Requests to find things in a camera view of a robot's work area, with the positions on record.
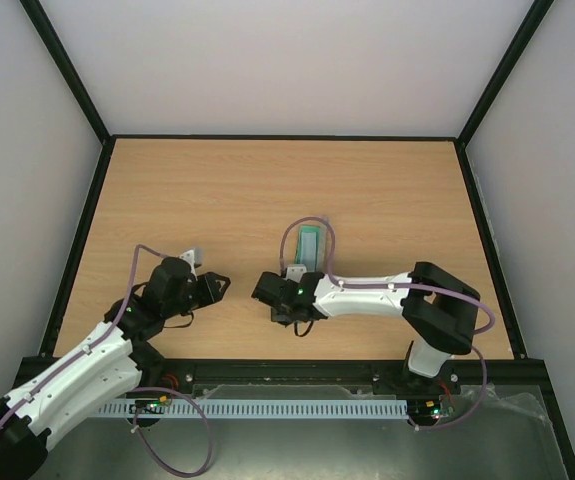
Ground blue cleaning cloth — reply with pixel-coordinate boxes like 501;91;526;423
299;230;318;271

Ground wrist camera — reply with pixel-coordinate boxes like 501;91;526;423
285;264;307;283
179;247;203;276

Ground grey leather glasses case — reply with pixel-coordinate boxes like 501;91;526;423
294;216;329;273

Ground black sunglasses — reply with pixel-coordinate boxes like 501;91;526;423
270;307;298;327

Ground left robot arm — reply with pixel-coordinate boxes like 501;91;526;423
0;251;231;479

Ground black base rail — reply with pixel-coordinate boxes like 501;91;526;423
14;357;543;396

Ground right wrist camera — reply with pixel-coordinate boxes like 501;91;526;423
285;264;307;283

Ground black enclosure frame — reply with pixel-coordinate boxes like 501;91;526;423
0;0;575;480

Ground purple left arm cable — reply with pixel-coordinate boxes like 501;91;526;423
0;243;214;479

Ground light blue slotted cable duct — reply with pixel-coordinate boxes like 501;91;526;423
92;398;408;420

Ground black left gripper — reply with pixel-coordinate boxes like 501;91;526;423
164;271;231;318

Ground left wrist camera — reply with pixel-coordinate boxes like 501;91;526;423
179;247;203;276

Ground metal front tray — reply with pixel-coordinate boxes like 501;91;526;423
36;388;567;479

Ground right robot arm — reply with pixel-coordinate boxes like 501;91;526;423
251;262;482;392

